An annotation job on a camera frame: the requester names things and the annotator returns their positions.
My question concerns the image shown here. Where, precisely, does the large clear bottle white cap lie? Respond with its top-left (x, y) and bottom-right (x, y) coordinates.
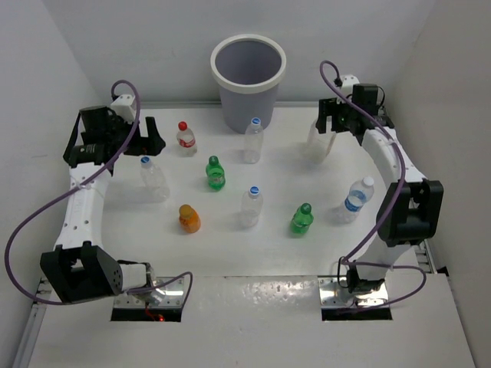
top-left (304, 118), bottom-right (337, 164)

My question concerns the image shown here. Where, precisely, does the green bottle centre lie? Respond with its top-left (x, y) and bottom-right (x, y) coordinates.
top-left (206, 156), bottom-right (226, 191)

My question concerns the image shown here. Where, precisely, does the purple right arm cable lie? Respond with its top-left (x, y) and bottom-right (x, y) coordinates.
top-left (319, 60), bottom-right (427, 310)

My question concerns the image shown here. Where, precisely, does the metal base plate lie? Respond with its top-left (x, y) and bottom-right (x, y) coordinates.
top-left (318, 276), bottom-right (389, 310)
top-left (113, 276), bottom-right (188, 310)

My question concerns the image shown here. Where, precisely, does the aluminium frame rail left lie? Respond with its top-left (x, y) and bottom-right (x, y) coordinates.
top-left (12, 277), bottom-right (52, 368)

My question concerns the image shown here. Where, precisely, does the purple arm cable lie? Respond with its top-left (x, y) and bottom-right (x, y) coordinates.
top-left (319, 60), bottom-right (427, 310)
top-left (3, 79), bottom-right (194, 306)

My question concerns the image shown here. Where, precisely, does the green bottle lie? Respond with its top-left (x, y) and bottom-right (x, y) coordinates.
top-left (206, 156), bottom-right (226, 191)
top-left (290, 202), bottom-right (314, 235)

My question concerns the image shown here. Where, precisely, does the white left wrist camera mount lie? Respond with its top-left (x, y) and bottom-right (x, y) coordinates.
top-left (110, 94), bottom-right (137, 123)

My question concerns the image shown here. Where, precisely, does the water bottle blue label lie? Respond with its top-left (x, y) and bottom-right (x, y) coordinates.
top-left (334, 176), bottom-right (374, 224)

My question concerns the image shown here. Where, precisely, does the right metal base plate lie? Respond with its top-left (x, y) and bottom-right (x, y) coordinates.
top-left (318, 276), bottom-right (389, 310)

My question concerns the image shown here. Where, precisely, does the green bottle right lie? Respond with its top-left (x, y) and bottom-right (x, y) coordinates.
top-left (290, 202), bottom-right (314, 235)

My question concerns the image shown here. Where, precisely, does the grey plastic waste bin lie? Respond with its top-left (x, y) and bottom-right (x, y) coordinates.
top-left (210, 34), bottom-right (287, 134)

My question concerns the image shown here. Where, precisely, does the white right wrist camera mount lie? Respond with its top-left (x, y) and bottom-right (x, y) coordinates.
top-left (340, 74), bottom-right (360, 96)

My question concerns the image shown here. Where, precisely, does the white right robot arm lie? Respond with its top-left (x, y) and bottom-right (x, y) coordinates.
top-left (315, 77), bottom-right (443, 294)

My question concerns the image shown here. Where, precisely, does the red cap cola bottle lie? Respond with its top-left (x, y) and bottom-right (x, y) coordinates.
top-left (176, 121), bottom-right (197, 156)

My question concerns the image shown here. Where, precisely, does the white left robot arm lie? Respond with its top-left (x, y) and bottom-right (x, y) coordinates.
top-left (40, 107), bottom-right (151, 304)

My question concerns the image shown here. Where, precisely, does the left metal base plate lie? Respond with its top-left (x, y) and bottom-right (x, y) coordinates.
top-left (113, 276), bottom-right (188, 310)

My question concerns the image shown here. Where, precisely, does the clear bottle blue cap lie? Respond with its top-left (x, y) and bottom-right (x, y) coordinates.
top-left (240, 186), bottom-right (263, 228)
top-left (140, 156), bottom-right (170, 202)
top-left (244, 117), bottom-right (264, 164)

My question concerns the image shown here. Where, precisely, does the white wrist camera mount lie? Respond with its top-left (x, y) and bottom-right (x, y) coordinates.
top-left (110, 94), bottom-right (137, 123)
top-left (340, 74), bottom-right (360, 96)

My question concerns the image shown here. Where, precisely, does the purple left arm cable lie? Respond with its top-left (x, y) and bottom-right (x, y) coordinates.
top-left (3, 79), bottom-right (194, 306)

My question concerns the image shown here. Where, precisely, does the orange juice bottle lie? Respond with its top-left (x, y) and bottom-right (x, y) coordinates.
top-left (179, 204), bottom-right (201, 234)

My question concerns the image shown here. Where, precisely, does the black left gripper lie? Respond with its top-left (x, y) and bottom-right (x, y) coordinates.
top-left (105, 114), bottom-right (163, 156)

